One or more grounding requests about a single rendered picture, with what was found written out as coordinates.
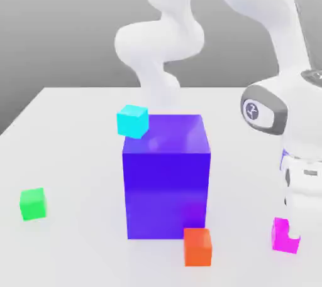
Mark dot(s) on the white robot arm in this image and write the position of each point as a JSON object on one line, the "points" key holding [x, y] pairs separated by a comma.
{"points": [[173, 30]]}

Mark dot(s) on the small magenta cube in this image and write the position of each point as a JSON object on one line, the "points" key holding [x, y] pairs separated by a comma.
{"points": [[280, 238]]}

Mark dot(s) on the large purple box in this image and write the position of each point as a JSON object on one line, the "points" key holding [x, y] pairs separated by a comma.
{"points": [[166, 191]]}

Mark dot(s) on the small orange cube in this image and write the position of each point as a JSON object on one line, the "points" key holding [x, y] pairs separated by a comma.
{"points": [[197, 248]]}

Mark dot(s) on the small cyan cube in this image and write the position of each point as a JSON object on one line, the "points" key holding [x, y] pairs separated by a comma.
{"points": [[131, 122]]}

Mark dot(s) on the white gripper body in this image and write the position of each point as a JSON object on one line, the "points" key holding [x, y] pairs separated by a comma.
{"points": [[305, 184]]}

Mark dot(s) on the small green cube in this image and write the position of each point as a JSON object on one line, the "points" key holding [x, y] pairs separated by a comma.
{"points": [[32, 205]]}

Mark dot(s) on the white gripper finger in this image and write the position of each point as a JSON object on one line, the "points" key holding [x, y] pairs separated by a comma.
{"points": [[293, 226]]}

